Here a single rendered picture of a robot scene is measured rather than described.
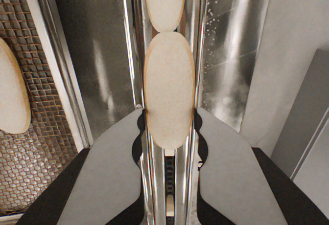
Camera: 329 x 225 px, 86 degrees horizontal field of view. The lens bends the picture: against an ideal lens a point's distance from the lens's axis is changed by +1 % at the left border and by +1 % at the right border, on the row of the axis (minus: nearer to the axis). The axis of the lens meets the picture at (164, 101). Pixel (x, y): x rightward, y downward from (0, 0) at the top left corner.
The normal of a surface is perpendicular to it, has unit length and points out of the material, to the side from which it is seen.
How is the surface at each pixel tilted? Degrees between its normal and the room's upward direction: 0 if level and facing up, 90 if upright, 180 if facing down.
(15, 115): 21
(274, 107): 0
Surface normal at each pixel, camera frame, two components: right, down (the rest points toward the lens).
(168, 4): 0.14, 0.57
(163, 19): -0.11, 0.62
